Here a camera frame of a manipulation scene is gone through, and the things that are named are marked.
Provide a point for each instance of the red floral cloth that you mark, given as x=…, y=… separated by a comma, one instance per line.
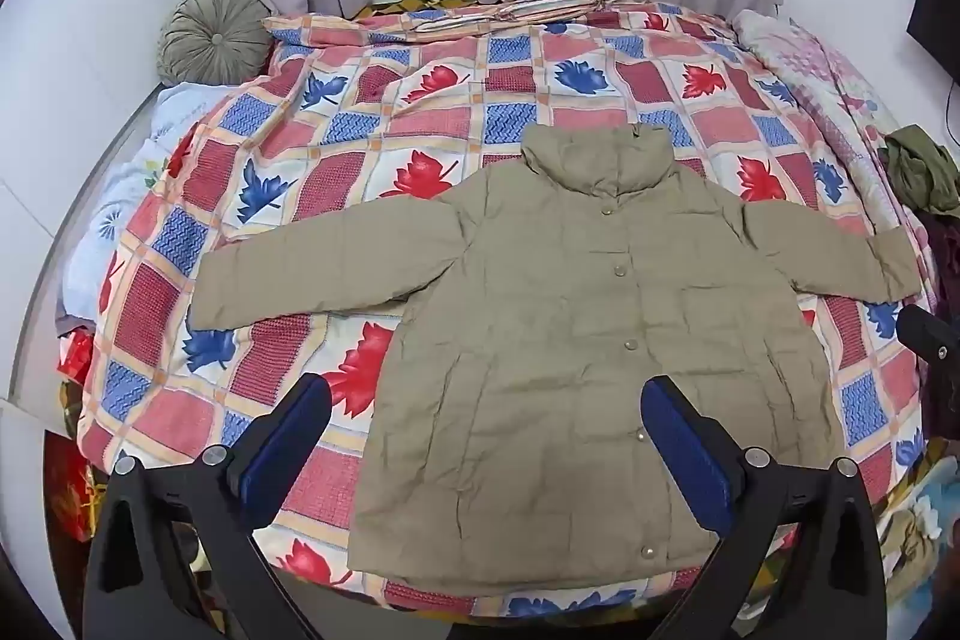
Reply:
x=71, y=490

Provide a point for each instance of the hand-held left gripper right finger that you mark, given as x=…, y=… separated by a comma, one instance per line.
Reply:
x=686, y=452

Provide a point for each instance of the folded striped cloth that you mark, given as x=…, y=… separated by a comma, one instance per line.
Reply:
x=517, y=14

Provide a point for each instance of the leaf-patterned checked quilt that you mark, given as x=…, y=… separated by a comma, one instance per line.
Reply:
x=360, y=160

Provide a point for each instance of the khaki padded jacket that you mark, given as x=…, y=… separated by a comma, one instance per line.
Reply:
x=555, y=347

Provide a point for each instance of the olive green garment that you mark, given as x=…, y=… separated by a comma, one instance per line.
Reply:
x=922, y=168

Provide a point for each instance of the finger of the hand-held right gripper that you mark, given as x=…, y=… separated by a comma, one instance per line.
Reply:
x=926, y=332

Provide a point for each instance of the red bag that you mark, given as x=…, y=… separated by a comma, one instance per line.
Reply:
x=75, y=359

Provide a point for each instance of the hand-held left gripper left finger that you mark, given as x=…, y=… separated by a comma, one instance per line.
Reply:
x=292, y=431

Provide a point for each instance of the round pleated grey-green cushion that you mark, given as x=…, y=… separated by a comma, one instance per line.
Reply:
x=214, y=36

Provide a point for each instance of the pink floral quilt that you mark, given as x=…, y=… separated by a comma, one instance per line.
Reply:
x=810, y=63

